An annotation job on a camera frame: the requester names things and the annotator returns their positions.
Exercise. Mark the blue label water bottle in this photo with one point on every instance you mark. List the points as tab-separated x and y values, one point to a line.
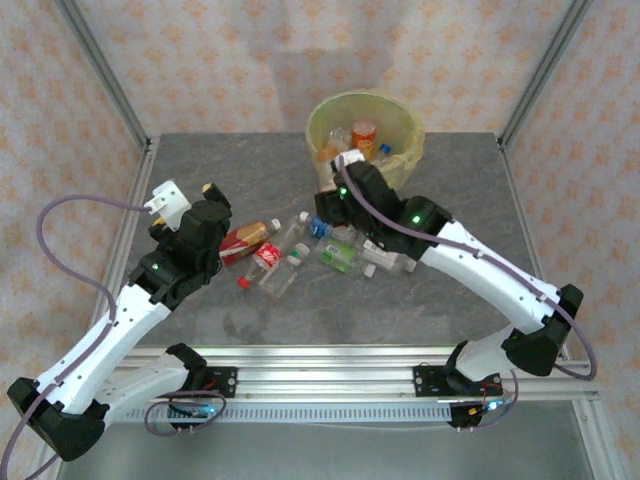
320	228

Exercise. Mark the white label square bottle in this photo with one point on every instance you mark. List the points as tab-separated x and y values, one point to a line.
382	257

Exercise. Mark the green label bottle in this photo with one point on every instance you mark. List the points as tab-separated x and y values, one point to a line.
334	257

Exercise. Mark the orange-brown label bottle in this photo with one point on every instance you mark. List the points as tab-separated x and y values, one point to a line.
329	151

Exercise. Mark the clear bottle blue cap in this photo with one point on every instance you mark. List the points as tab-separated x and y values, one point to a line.
384	148

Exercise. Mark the red label cola bottle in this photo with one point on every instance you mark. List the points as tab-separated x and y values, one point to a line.
267	255

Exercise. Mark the orange juice bottle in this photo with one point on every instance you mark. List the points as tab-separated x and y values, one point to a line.
364	136

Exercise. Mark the clear bottle green-white cap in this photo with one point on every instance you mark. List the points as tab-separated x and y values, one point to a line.
280	280

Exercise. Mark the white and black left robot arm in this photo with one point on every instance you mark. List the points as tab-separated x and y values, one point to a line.
100	340

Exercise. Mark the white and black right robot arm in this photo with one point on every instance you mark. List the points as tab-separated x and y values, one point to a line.
480	270

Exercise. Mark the small circuit board green light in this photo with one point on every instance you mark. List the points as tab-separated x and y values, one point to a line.
487	407
192	411

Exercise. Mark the grey metal shelf panel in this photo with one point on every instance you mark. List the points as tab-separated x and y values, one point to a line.
325	452

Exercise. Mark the aluminium table side rail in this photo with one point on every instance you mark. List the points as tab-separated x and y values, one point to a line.
525	215
137	200

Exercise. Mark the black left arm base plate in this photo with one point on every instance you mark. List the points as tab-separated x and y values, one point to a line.
225	382

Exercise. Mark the aluminium frame post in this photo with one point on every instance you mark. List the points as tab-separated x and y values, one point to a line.
597	440
545	75
105	75
50	470

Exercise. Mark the aluminium mounting rail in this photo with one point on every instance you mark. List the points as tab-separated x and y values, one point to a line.
325	380

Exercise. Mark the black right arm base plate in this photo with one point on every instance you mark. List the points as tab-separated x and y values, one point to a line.
427	382

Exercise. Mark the aluminium lower frame post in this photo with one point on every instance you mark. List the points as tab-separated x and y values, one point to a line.
597	440
50	470

